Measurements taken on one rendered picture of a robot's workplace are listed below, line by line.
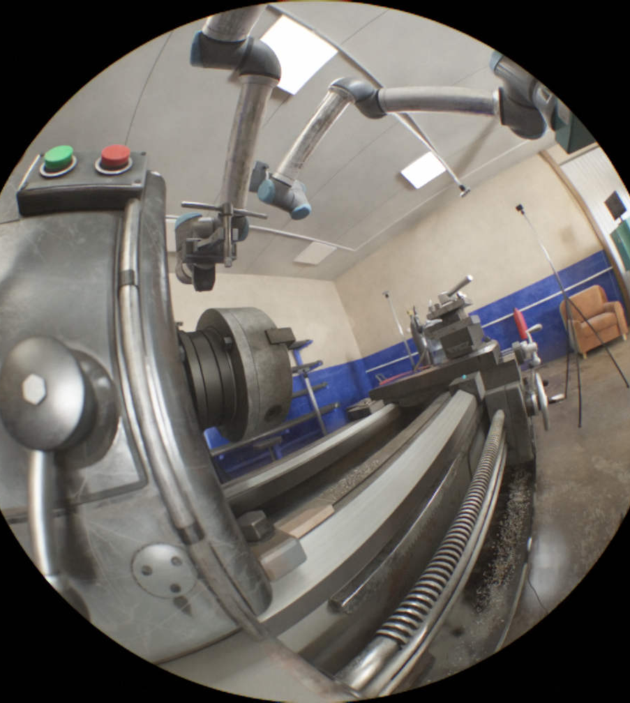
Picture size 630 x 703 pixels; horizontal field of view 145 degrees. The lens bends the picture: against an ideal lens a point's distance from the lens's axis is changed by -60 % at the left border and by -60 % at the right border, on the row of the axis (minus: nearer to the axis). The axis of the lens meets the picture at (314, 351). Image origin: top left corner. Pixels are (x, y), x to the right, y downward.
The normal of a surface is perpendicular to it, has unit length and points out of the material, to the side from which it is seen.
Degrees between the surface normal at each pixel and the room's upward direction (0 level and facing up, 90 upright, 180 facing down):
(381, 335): 90
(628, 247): 90
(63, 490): 90
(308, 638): 90
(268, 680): 32
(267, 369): 102
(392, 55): 180
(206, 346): 67
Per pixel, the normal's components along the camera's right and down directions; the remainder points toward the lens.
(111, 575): 0.63, -0.33
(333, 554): 0.11, -0.95
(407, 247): -0.71, 0.13
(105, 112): 0.32, 0.94
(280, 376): 0.70, 0.03
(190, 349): 0.49, -0.61
